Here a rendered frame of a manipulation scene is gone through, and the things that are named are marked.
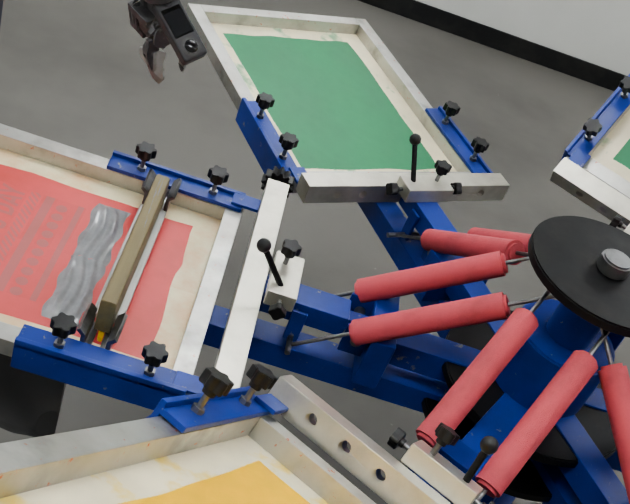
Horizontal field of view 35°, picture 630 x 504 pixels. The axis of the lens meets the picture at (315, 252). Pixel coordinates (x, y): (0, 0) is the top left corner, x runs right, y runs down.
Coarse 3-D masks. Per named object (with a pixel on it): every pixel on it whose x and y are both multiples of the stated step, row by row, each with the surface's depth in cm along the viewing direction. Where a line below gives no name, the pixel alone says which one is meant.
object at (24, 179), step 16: (0, 176) 205; (16, 176) 206; (32, 176) 208; (48, 192) 206; (64, 192) 207; (80, 192) 209; (128, 208) 210; (80, 224) 201; (128, 224) 206; (176, 224) 211; (160, 240) 205; (176, 240) 207; (112, 256) 197; (160, 256) 202; (176, 256) 203; (144, 272) 197; (160, 272) 198; (176, 272) 200
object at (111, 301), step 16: (160, 176) 204; (160, 192) 200; (144, 208) 195; (160, 208) 204; (144, 224) 191; (128, 240) 187; (144, 240) 189; (128, 256) 183; (128, 272) 180; (112, 288) 176; (112, 304) 173; (96, 320) 176; (112, 320) 175
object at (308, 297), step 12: (300, 288) 194; (312, 288) 195; (300, 300) 192; (312, 300) 193; (324, 300) 194; (336, 300) 195; (348, 300) 196; (288, 312) 192; (312, 312) 192; (324, 312) 191; (336, 312) 192; (348, 312) 193; (312, 324) 194; (324, 324) 193; (336, 324) 193
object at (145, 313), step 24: (48, 288) 186; (96, 288) 189; (144, 288) 193; (168, 288) 195; (0, 312) 178; (24, 312) 179; (144, 312) 189; (96, 336) 180; (120, 336) 182; (144, 336) 184
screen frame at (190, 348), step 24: (0, 144) 211; (24, 144) 210; (48, 144) 212; (72, 168) 213; (96, 168) 212; (216, 216) 216; (240, 216) 214; (216, 240) 205; (216, 264) 200; (216, 288) 194; (192, 312) 187; (0, 336) 169; (192, 336) 183; (192, 360) 178
